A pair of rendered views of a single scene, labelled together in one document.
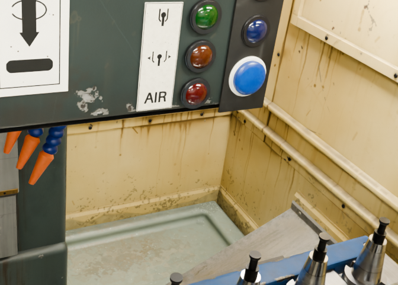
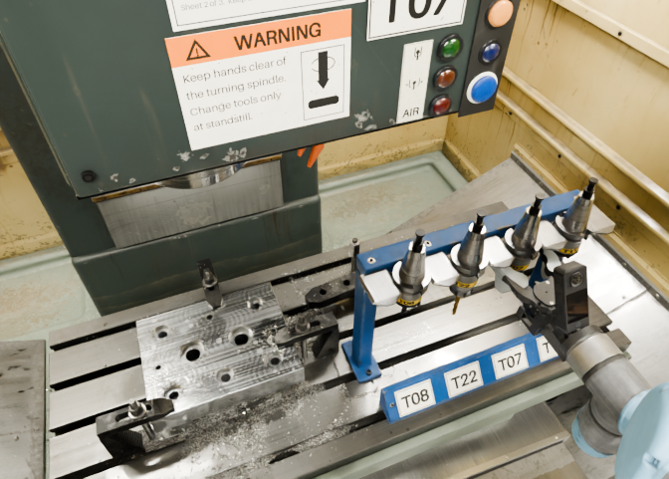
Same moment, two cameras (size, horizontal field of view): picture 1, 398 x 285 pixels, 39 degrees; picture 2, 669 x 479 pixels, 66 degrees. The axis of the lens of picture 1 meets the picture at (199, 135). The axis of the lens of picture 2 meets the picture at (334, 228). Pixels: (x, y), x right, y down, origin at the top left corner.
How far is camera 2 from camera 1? 0.13 m
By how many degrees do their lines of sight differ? 19
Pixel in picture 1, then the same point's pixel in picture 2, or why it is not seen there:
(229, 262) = (454, 205)
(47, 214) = (304, 173)
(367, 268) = (575, 218)
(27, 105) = (322, 128)
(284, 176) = (505, 128)
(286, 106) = (509, 63)
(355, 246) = (566, 198)
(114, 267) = (355, 210)
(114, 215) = (353, 167)
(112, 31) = (379, 70)
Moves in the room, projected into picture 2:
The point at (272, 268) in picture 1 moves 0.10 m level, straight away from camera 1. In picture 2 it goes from (494, 219) to (503, 186)
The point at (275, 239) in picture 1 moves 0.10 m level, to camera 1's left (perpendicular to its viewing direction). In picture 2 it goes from (495, 185) to (463, 182)
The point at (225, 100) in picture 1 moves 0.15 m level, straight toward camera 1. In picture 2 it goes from (464, 108) to (456, 198)
